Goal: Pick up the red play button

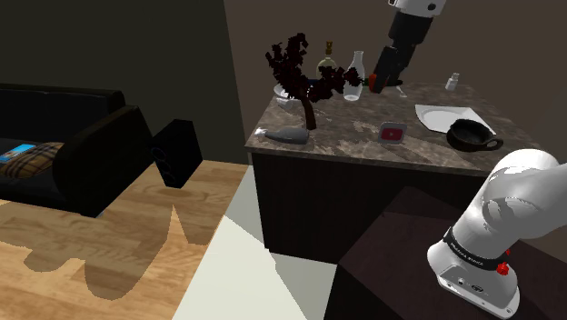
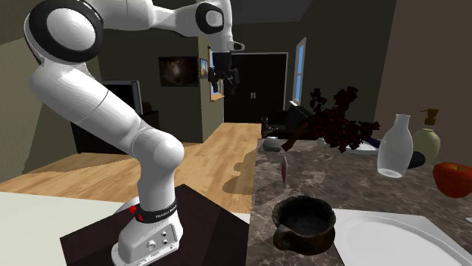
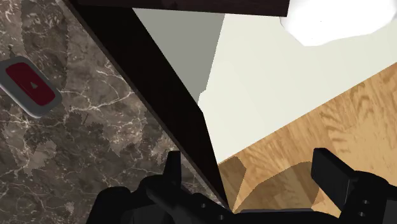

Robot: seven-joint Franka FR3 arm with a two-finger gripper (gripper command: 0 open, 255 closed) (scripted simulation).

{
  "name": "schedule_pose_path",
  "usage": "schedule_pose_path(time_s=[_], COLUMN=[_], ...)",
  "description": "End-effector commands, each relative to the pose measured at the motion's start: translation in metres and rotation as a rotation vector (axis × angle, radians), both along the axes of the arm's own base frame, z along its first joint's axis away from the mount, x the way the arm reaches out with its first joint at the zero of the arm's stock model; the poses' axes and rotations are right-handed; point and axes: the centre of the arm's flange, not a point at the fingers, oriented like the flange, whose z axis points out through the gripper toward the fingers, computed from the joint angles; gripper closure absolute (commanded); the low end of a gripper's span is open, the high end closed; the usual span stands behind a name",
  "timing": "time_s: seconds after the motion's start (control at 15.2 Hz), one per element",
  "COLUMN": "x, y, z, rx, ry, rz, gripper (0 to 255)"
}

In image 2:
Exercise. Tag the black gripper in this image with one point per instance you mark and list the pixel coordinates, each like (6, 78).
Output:
(222, 63)

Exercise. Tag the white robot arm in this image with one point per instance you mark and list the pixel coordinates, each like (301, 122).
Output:
(88, 107)

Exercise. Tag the black double door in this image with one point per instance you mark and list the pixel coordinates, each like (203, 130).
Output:
(258, 92)

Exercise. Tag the black sofa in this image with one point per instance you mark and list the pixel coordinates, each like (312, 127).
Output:
(287, 119)

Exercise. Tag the blue window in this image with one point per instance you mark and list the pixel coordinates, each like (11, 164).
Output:
(299, 72)

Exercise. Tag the grey flat stone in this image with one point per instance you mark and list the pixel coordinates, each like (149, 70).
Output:
(272, 146)

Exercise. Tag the black television on stand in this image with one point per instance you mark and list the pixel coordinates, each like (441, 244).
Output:
(121, 114)

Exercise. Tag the red slim upright tool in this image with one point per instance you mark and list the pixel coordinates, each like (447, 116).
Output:
(284, 171)

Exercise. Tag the dark red leafed plant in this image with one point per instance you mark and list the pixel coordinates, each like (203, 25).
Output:
(333, 123)

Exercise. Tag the dark brown robot stand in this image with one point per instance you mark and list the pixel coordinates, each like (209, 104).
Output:
(206, 232)

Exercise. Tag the white plate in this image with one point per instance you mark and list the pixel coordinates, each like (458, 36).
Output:
(365, 147)

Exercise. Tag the clear glass bottle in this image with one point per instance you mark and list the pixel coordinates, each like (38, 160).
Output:
(395, 149)

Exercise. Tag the black round object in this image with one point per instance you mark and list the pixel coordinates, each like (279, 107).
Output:
(416, 159)

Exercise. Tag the green soap dispenser bottle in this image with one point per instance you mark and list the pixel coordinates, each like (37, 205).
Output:
(427, 141)

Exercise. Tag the white sink basin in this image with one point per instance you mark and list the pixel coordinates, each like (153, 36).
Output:
(391, 239)

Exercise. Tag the red apple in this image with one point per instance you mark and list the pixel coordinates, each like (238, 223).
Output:
(453, 180)

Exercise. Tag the small blue wall picture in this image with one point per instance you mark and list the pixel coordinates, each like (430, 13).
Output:
(204, 68)

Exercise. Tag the dark framed wall picture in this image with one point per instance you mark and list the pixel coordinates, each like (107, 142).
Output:
(178, 71)

